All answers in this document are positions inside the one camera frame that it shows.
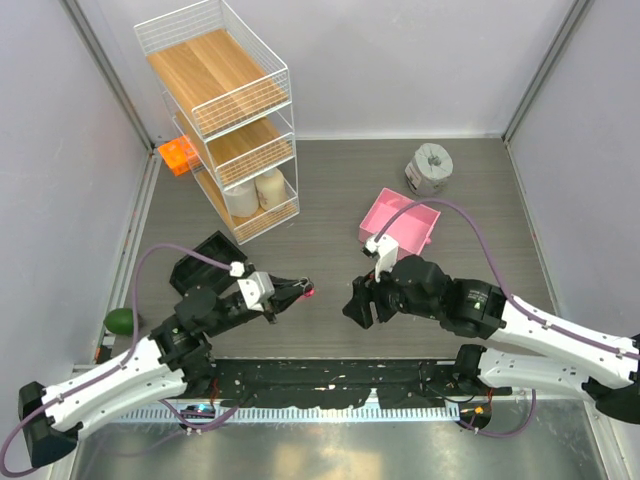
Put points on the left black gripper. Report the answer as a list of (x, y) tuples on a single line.
[(285, 294)]

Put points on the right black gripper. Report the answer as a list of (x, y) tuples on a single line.
[(365, 289)]

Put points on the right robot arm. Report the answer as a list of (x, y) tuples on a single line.
[(511, 344)]

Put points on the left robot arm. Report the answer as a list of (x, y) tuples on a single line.
[(173, 360)]

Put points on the pink plastic box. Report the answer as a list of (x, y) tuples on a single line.
[(412, 230)]

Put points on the white toilet paper roll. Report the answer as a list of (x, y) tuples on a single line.
[(242, 200)]

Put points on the cream lotion bottle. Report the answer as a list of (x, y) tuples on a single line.
[(271, 189)]

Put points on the grey wrapped paper roll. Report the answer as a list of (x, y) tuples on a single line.
[(429, 170)]

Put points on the green lime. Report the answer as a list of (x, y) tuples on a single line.
[(120, 321)]

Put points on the orange plastic crate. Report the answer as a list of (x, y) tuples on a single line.
[(179, 155)]

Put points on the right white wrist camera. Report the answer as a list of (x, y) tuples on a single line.
[(385, 251)]

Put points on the white slotted cable duct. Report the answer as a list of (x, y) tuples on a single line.
[(370, 412)]

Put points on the white wire shelf rack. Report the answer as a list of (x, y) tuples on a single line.
[(231, 95)]

